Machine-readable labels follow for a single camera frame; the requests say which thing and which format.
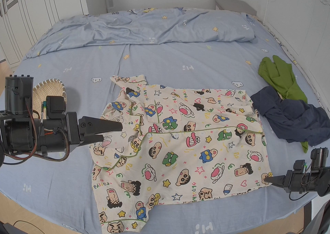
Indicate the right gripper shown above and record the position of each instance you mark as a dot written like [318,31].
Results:
[299,182]

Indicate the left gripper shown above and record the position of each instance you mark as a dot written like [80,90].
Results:
[46,135]

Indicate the cream printed pyjama top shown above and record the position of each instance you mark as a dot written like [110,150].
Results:
[180,155]

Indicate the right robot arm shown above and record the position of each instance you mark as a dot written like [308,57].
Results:
[323,176]

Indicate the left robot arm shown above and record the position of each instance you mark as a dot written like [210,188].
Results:
[18,93]

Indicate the dark blue garment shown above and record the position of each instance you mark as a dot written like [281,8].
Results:
[296,122]

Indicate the round woven basket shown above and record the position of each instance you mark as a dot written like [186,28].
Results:
[49,89]

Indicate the bed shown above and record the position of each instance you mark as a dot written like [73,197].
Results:
[180,55]

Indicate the green shorts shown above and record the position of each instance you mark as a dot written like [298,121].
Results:
[278,75]

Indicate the pale blue quilt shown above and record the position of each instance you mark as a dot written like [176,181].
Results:
[144,29]

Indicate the white wardrobe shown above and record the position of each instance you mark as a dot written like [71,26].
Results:
[25,8]

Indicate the grey bedside table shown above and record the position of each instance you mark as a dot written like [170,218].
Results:
[232,3]

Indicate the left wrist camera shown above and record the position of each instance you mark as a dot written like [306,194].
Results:
[55,106]

